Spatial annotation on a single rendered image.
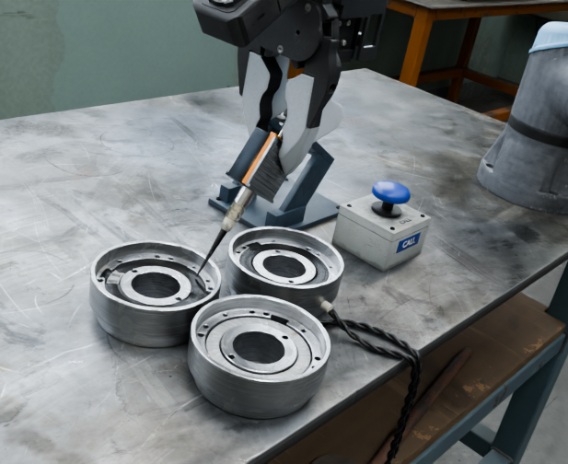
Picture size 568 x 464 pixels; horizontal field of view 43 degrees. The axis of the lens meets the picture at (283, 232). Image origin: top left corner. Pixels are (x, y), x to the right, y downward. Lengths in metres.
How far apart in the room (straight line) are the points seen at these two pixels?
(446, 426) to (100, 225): 0.51
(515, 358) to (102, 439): 0.77
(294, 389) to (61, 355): 0.18
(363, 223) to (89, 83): 1.84
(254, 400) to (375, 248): 0.28
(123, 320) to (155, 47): 2.09
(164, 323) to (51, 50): 1.88
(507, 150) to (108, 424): 0.67
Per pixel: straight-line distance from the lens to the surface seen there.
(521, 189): 0.99
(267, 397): 0.51
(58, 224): 0.74
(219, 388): 0.51
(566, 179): 1.00
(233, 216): 0.60
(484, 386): 1.07
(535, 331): 1.24
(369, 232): 0.74
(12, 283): 0.65
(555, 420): 2.03
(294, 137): 0.58
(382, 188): 0.74
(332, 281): 0.62
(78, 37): 2.42
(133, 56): 2.56
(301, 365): 0.54
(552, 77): 0.97
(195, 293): 0.60
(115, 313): 0.56
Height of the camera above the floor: 1.16
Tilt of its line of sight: 28 degrees down
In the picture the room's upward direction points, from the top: 11 degrees clockwise
